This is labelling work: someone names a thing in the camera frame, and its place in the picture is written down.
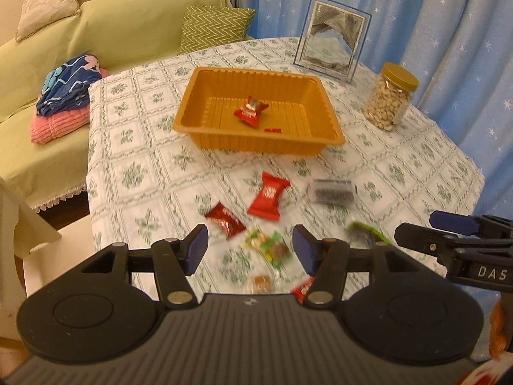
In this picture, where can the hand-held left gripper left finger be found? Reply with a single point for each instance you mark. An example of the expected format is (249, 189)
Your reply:
(197, 248)

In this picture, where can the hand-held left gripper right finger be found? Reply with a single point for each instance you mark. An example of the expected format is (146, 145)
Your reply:
(304, 249)

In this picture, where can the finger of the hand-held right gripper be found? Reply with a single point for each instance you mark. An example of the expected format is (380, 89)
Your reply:
(455, 221)
(417, 237)

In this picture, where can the green yellow candy packet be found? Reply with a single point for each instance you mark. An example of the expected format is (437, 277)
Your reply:
(269, 246)

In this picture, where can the dark red candy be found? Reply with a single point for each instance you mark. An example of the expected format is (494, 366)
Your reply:
(225, 220)

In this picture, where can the small red candy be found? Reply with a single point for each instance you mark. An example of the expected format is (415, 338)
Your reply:
(301, 289)

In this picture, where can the green snack packet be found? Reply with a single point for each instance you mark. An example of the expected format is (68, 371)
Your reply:
(366, 231)

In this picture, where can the golden caramel candy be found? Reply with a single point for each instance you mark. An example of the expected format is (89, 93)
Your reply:
(261, 284)

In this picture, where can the clear packet of dark snack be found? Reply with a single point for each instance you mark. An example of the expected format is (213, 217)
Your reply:
(332, 192)

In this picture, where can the red snack packet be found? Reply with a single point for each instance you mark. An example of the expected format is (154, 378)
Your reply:
(269, 195)

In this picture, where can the orange plastic tray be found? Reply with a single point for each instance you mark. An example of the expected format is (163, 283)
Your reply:
(224, 120)

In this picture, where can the large red candy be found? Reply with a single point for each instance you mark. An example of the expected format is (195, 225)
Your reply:
(250, 111)

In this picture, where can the person's right hand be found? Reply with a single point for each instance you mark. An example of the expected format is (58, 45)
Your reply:
(499, 329)

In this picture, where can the clear jar of peanuts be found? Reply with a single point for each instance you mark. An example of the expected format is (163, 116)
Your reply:
(388, 102)

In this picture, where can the white wooden furniture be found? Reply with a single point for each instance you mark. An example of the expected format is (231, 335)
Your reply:
(24, 240)

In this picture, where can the folded blue and pink blankets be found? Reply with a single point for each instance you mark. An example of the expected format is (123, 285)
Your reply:
(60, 125)

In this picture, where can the blue starry curtain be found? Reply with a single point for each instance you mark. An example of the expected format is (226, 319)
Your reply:
(441, 16)

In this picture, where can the blue folded cloth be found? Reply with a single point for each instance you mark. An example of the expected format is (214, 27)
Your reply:
(68, 86)

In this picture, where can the green zigzag cushion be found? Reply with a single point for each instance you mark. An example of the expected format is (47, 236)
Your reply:
(214, 28)

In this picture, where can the green covered sofa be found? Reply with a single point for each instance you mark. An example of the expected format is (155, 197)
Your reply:
(120, 36)

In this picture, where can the beige cushion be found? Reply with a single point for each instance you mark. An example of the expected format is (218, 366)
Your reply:
(50, 2)

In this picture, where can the silver picture frame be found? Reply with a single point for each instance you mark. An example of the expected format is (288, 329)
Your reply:
(332, 38)

